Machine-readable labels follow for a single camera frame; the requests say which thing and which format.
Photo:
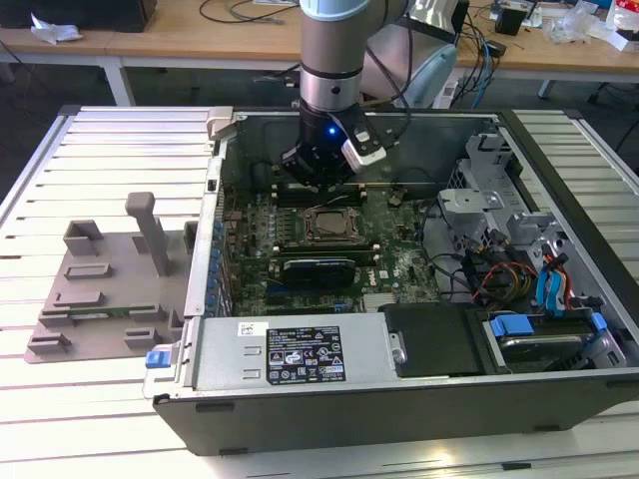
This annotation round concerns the blue disk carrier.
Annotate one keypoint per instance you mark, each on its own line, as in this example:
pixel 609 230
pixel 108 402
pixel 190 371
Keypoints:
pixel 511 327

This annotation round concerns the grey parts rack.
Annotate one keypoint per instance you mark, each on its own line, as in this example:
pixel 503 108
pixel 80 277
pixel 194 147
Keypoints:
pixel 125 284

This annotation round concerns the wooden desk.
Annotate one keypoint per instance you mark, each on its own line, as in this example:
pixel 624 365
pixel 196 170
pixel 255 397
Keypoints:
pixel 165 45

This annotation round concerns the CPU socket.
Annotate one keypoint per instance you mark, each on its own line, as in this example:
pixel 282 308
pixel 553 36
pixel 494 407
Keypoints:
pixel 302 230

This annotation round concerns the blue case latch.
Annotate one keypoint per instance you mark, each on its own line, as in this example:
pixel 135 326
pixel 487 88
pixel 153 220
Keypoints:
pixel 157 360

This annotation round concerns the silver metal bracket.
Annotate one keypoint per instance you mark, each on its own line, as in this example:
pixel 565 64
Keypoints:
pixel 529 224

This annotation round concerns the round coin battery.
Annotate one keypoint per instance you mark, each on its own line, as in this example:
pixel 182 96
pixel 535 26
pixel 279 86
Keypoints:
pixel 395 200

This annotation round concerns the grey drive cage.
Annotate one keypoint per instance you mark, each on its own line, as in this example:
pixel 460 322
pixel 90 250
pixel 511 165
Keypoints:
pixel 486 147

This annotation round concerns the beige case latch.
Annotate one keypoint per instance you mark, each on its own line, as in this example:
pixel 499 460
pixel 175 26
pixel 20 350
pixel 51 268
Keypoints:
pixel 219 120

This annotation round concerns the silver square CPU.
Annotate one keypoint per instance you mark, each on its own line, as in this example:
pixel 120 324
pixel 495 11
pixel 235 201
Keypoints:
pixel 330 225

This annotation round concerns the silver chipset heatsink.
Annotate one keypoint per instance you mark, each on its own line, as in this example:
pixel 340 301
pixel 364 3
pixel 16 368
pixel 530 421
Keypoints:
pixel 378 300

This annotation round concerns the red white box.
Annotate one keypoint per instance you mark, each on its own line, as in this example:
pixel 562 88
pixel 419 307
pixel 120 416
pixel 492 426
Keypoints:
pixel 624 15

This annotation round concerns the black PC case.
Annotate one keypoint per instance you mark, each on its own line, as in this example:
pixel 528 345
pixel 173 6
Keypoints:
pixel 349 424

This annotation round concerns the black graphics card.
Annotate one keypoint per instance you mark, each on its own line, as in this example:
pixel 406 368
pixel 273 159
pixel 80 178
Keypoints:
pixel 319 274

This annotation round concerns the silver power supply unit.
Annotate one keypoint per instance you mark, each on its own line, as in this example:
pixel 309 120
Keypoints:
pixel 224 349

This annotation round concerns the white power strip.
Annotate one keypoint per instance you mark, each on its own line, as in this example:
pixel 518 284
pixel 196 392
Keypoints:
pixel 447 95

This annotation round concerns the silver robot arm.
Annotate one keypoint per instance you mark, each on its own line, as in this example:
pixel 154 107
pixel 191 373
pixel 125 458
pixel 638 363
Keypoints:
pixel 329 55

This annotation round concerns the crumpled white paper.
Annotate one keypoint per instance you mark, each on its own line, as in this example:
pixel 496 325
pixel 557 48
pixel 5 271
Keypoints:
pixel 55 31

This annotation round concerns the green motherboard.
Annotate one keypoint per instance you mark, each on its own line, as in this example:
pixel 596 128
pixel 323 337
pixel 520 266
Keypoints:
pixel 404 259

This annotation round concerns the black plastic shroud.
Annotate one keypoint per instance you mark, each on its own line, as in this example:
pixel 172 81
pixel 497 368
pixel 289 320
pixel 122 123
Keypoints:
pixel 434 339

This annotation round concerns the green RAM stick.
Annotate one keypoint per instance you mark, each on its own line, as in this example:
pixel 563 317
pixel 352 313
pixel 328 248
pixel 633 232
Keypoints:
pixel 92 315

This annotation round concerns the black power adapter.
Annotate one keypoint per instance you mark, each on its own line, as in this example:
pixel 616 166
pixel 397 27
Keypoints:
pixel 496 48

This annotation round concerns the large black box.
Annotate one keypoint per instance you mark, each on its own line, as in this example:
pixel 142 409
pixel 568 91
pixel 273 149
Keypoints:
pixel 90 12

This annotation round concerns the small black container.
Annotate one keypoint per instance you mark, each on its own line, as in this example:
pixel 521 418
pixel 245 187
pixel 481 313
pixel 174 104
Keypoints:
pixel 510 22

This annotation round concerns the clear plastic bags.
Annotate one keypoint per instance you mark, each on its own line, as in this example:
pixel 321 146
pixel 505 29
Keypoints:
pixel 574 22

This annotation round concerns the silver disk bay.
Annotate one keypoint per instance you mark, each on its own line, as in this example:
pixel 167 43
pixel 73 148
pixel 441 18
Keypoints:
pixel 464 204

